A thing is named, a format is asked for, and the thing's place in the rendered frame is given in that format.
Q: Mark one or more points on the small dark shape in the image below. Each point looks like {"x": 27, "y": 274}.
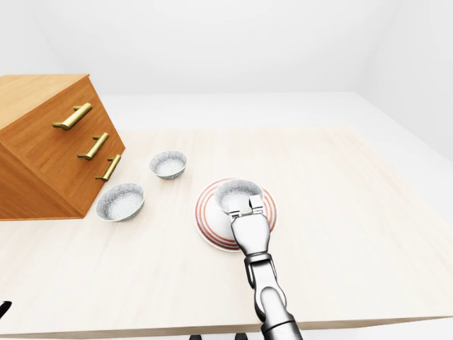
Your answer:
{"x": 195, "y": 337}
{"x": 240, "y": 336}

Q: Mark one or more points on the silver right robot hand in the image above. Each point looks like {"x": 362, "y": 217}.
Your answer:
{"x": 251, "y": 232}

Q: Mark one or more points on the large wooden drawer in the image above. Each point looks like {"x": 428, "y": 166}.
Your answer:
{"x": 42, "y": 138}

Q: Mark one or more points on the white plate with red rings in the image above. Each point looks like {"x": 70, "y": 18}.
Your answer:
{"x": 212, "y": 223}

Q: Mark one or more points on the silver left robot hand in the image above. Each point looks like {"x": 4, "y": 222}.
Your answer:
{"x": 4, "y": 309}

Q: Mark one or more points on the small wooden drawer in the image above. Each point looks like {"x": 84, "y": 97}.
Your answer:
{"x": 85, "y": 193}

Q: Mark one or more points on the wooden cabinet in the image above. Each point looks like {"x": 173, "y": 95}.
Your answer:
{"x": 21, "y": 184}

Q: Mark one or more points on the large patterned grey bowl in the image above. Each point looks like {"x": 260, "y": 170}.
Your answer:
{"x": 120, "y": 203}

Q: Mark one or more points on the medium wooden drawer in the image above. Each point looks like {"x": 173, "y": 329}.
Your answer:
{"x": 67, "y": 166}

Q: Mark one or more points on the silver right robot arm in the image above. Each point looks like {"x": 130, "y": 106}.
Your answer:
{"x": 272, "y": 297}

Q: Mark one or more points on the small patterned grey bowl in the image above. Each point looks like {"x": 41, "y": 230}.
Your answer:
{"x": 168, "y": 164}

